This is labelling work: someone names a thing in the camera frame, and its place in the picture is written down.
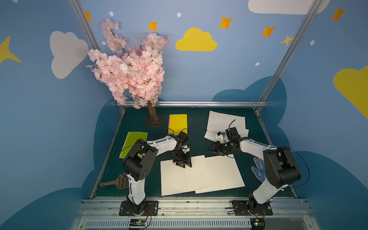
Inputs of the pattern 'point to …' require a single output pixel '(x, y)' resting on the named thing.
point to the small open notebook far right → (212, 134)
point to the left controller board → (137, 222)
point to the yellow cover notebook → (177, 123)
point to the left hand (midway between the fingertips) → (188, 164)
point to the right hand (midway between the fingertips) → (211, 149)
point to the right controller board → (258, 224)
